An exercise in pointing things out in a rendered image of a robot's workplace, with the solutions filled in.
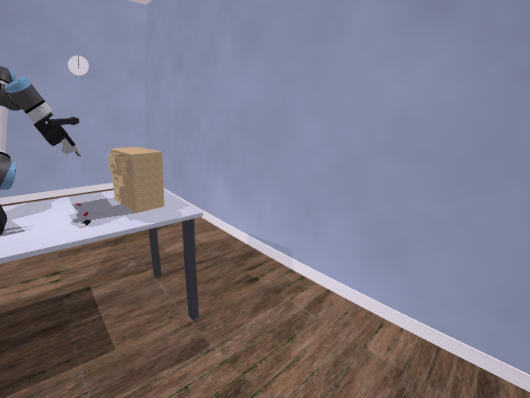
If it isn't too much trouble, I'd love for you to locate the light brown wooden chest of drawers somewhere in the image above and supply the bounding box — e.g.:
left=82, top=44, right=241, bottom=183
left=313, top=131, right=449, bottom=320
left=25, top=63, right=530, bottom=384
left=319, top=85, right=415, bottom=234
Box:
left=110, top=147, right=164, bottom=213

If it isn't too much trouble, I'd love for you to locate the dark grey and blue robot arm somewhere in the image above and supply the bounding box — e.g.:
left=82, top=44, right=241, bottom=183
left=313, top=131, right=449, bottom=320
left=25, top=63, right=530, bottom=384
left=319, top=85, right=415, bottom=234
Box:
left=0, top=66, right=79, bottom=190

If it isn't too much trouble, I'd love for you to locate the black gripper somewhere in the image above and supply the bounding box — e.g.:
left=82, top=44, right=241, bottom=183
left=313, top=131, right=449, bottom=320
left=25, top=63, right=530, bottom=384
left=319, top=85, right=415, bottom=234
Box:
left=34, top=113, right=81, bottom=157

